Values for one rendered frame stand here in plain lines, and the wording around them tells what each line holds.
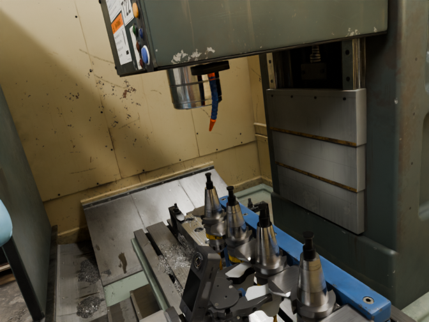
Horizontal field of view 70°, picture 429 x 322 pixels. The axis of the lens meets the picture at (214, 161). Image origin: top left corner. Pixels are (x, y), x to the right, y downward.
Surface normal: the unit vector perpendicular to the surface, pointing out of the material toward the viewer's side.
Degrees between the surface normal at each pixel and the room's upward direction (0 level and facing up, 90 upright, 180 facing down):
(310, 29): 90
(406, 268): 90
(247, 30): 90
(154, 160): 90
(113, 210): 24
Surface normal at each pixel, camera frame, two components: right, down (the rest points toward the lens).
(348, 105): -0.90, 0.26
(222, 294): -0.17, -0.93
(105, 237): 0.04, -0.77
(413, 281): 0.44, 0.21
